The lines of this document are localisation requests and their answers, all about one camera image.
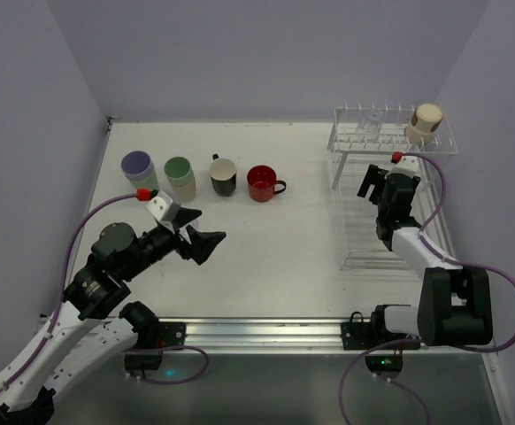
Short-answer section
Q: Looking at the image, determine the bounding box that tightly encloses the cream cup with brown band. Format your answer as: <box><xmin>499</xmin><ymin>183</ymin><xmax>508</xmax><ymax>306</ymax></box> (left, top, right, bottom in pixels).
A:
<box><xmin>404</xmin><ymin>103</ymin><xmax>444</xmax><ymax>146</ymax></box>

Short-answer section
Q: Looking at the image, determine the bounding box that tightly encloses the black mug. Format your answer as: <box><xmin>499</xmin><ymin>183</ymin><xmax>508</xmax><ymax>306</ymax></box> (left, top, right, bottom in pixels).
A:
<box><xmin>209</xmin><ymin>154</ymin><xmax>237</xmax><ymax>197</ymax></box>

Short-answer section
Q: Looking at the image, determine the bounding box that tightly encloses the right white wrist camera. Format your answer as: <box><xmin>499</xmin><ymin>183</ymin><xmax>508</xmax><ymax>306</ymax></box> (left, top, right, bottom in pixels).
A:
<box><xmin>389</xmin><ymin>152</ymin><xmax>419</xmax><ymax>178</ymax></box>

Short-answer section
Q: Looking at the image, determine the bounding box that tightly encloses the clear glass shelf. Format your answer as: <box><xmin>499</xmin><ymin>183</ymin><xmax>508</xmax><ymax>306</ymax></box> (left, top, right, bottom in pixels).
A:
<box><xmin>356</xmin><ymin>110</ymin><xmax>383</xmax><ymax>139</ymax></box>

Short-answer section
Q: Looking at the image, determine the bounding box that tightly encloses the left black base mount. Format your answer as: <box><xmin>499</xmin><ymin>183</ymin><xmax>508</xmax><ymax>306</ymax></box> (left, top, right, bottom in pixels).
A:
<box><xmin>124</xmin><ymin>321</ymin><xmax>187</xmax><ymax>377</ymax></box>

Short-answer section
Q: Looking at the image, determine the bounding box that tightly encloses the beige cup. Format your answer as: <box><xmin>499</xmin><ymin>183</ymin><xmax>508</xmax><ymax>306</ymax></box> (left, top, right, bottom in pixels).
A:
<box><xmin>171</xmin><ymin>179</ymin><xmax>196</xmax><ymax>203</ymax></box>

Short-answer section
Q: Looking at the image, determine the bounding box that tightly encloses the white wire dish rack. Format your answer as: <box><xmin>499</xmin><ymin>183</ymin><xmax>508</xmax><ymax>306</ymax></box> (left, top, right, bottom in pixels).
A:
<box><xmin>327</xmin><ymin>103</ymin><xmax>457</xmax><ymax>271</ymax></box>

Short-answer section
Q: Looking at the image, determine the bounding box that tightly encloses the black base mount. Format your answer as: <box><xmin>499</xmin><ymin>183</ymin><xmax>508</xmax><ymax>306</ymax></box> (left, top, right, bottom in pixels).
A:
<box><xmin>124</xmin><ymin>321</ymin><xmax>187</xmax><ymax>377</ymax></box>
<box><xmin>340</xmin><ymin>305</ymin><xmax>406</xmax><ymax>378</ymax></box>

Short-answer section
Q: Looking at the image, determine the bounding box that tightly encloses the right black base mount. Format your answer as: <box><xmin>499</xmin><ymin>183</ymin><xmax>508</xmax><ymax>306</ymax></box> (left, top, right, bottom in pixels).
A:
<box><xmin>340</xmin><ymin>305</ymin><xmax>406</xmax><ymax>378</ymax></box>

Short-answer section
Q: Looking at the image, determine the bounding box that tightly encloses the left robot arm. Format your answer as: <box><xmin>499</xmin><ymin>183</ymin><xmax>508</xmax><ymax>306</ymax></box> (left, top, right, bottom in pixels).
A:
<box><xmin>0</xmin><ymin>208</ymin><xmax>227</xmax><ymax>424</ymax></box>

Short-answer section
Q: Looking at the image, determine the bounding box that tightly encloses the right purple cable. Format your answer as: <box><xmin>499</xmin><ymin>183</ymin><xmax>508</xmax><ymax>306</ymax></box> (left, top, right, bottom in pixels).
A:
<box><xmin>337</xmin><ymin>151</ymin><xmax>515</xmax><ymax>425</ymax></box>

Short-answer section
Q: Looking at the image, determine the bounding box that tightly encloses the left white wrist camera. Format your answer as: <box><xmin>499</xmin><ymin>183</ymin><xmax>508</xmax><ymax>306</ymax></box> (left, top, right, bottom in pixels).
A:
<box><xmin>146</xmin><ymin>190</ymin><xmax>181</xmax><ymax>223</ymax></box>

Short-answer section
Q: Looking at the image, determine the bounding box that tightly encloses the aluminium rail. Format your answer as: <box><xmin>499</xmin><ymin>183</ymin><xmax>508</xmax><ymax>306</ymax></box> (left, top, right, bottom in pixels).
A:
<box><xmin>29</xmin><ymin>316</ymin><xmax>462</xmax><ymax>355</ymax></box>

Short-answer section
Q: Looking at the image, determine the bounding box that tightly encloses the purple cable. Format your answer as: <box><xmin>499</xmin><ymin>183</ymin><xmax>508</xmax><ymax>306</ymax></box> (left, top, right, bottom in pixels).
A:
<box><xmin>0</xmin><ymin>188</ymin><xmax>210</xmax><ymax>411</ymax></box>
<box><xmin>337</xmin><ymin>151</ymin><xmax>515</xmax><ymax>425</ymax></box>

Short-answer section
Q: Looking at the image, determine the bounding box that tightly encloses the purple cup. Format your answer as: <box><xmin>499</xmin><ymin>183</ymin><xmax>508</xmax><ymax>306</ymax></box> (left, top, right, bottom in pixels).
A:
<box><xmin>120</xmin><ymin>151</ymin><xmax>155</xmax><ymax>181</ymax></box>

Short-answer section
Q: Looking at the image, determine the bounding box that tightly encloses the light green cup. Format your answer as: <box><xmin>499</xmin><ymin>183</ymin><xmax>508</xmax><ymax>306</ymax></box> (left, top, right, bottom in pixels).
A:
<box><xmin>128</xmin><ymin>171</ymin><xmax>159</xmax><ymax>191</ymax></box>

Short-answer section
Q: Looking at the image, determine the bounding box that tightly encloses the red mug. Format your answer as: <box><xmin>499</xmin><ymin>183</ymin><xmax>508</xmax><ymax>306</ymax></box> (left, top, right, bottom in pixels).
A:
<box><xmin>247</xmin><ymin>165</ymin><xmax>287</xmax><ymax>203</ymax></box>

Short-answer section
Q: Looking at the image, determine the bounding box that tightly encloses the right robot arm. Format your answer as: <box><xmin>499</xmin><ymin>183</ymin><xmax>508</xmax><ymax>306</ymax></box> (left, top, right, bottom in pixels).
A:
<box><xmin>357</xmin><ymin>165</ymin><xmax>493</xmax><ymax>346</ymax></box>

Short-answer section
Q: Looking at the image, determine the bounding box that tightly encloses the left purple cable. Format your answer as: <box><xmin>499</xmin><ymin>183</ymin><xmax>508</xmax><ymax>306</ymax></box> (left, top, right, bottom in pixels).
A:
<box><xmin>0</xmin><ymin>188</ymin><xmax>210</xmax><ymax>411</ymax></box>

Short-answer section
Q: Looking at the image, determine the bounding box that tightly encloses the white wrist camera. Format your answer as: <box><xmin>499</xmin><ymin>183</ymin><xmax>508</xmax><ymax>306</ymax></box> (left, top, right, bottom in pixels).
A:
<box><xmin>146</xmin><ymin>190</ymin><xmax>181</xmax><ymax>223</ymax></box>
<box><xmin>389</xmin><ymin>152</ymin><xmax>419</xmax><ymax>178</ymax></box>

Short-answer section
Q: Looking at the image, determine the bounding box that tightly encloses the tall green cup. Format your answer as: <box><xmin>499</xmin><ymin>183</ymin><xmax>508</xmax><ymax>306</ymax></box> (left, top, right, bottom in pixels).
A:
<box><xmin>164</xmin><ymin>156</ymin><xmax>194</xmax><ymax>187</ymax></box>

